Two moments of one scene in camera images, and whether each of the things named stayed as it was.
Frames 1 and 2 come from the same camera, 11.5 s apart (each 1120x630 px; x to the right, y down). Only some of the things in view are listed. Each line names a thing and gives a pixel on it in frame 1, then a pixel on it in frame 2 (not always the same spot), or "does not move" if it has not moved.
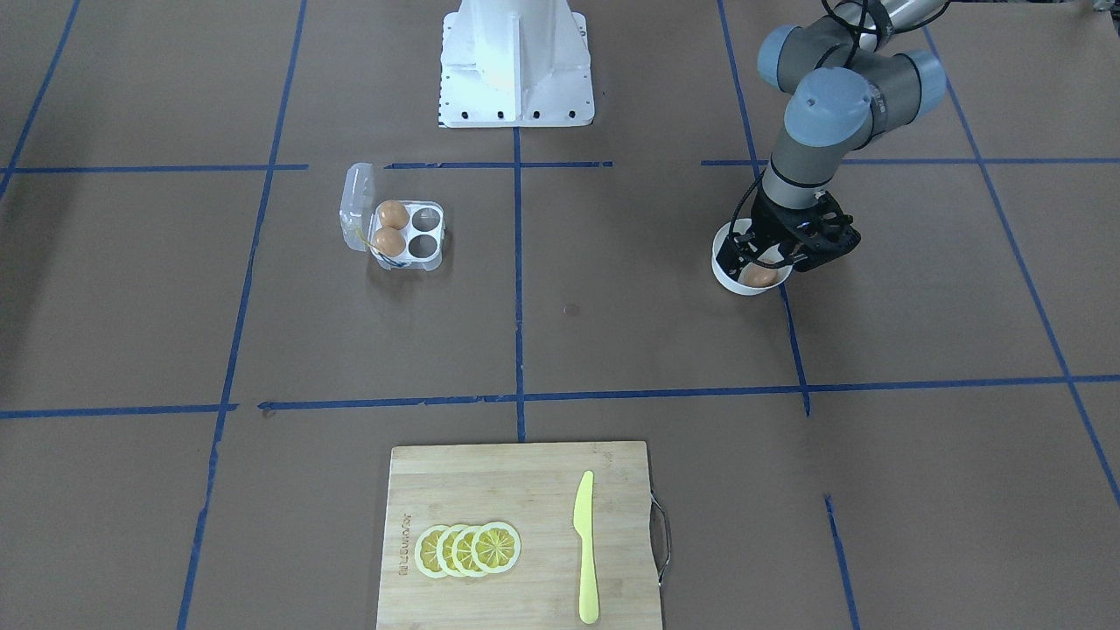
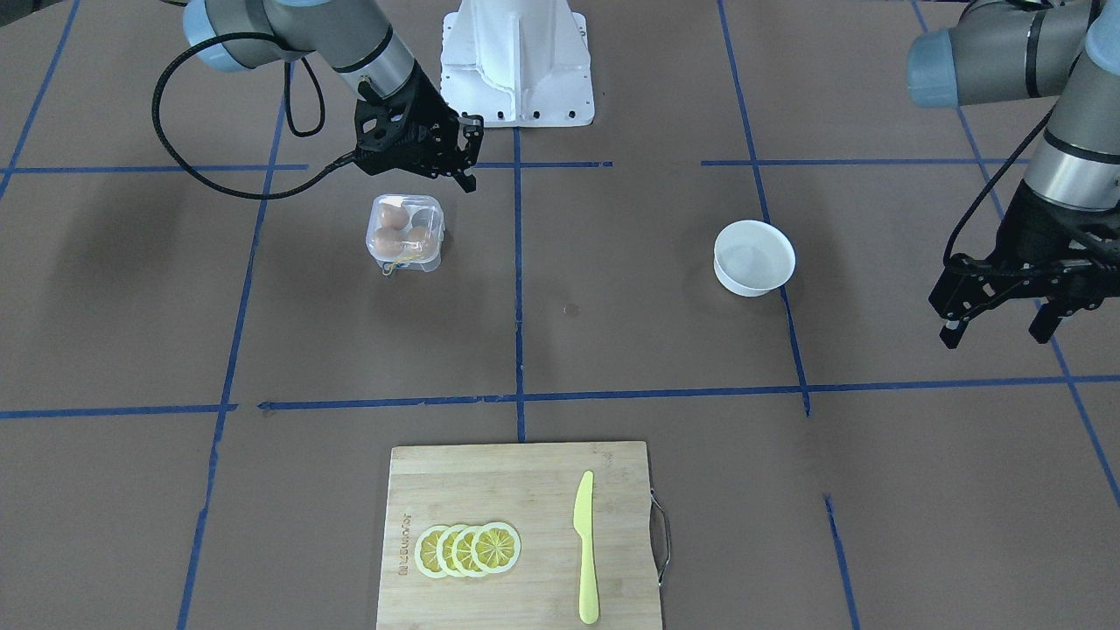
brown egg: (756, 276) -> (420, 241)
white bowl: (773, 255) does not move
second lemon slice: (462, 552) does not move
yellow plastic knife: (584, 525) does not move
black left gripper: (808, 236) -> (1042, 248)
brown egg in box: (393, 213) does not move
